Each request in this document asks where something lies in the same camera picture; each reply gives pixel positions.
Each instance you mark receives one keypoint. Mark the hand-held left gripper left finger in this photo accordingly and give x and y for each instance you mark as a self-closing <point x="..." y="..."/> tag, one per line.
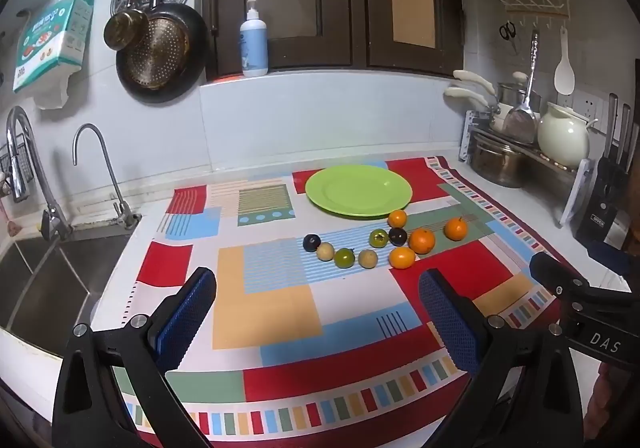
<point x="187" y="318"/>

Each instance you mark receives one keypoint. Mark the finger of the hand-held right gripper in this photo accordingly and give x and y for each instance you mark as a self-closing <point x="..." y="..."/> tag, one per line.
<point x="570" y="280"/>

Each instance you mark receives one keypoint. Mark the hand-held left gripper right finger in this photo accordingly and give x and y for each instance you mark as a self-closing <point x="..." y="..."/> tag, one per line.
<point x="450" y="323"/>

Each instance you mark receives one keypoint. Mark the small orange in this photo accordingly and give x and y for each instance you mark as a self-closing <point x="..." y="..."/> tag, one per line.
<point x="397" y="218"/>
<point x="402" y="257"/>

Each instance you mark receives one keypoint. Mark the large orange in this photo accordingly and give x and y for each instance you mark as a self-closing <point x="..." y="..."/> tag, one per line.
<point x="422" y="241"/>

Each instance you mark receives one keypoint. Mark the dark purple plum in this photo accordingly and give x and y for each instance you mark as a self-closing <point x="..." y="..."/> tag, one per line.
<point x="311" y="242"/>
<point x="398" y="236"/>

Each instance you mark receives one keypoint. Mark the tan longan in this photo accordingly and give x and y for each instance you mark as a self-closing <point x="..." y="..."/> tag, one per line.
<point x="367" y="258"/>
<point x="325" y="251"/>

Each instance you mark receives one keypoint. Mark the green plate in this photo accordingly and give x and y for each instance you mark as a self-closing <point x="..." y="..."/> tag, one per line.
<point x="357" y="190"/>

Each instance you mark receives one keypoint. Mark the colourful patchwork table mat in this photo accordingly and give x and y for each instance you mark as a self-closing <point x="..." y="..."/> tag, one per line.
<point x="270" y="308"/>

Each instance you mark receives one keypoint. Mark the black knife block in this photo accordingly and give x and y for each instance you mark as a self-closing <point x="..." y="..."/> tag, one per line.
<point x="602" y="198"/>

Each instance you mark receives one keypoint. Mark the metal dish rack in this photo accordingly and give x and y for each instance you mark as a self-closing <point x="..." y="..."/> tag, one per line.
<point x="575" y="188"/>

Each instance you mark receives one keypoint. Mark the orange with stem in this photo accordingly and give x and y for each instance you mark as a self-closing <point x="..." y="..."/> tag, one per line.
<point x="455" y="228"/>

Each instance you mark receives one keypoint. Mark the steel sink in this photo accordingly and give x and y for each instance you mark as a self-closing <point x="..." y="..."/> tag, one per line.
<point x="55" y="288"/>

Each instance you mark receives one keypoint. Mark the steel stock pot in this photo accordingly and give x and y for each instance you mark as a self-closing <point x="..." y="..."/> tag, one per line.
<point x="500" y="163"/>

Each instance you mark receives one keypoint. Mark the white ceramic pot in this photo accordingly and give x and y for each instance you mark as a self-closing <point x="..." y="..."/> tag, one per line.
<point x="562" y="136"/>

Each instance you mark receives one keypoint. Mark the steel slotted spatula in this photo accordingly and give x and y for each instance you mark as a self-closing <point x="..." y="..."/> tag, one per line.
<point x="521" y="121"/>

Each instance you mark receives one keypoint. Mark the thin gooseneck faucet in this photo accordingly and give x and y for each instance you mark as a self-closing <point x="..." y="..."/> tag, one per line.
<point x="107" y="163"/>

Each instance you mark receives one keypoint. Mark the white rice paddle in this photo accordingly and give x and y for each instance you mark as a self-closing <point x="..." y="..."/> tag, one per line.
<point x="564" y="73"/>

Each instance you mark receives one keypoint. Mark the tall chrome faucet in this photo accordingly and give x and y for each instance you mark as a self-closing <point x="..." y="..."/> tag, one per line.
<point x="30" y="163"/>

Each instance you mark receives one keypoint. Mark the black scissors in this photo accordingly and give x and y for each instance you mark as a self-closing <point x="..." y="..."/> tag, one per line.
<point x="509" y="32"/>

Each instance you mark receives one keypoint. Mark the black frying pan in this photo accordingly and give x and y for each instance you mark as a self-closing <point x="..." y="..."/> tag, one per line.
<point x="160" y="53"/>

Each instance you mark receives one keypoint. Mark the white pump soap bottle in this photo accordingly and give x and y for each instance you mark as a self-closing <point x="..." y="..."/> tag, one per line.
<point x="254" y="46"/>

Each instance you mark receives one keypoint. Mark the small brass pot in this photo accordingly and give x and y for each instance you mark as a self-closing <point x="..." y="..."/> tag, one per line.
<point x="125" y="31"/>

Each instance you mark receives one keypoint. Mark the teal printed box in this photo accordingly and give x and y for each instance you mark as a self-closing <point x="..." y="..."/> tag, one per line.
<point x="50" y="38"/>

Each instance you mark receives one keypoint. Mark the white wall outlet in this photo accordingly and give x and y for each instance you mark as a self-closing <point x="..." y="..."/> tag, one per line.
<point x="587" y="106"/>

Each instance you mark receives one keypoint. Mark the dark wooden window frame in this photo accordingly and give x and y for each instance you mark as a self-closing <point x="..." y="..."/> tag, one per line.
<point x="360" y="3"/>

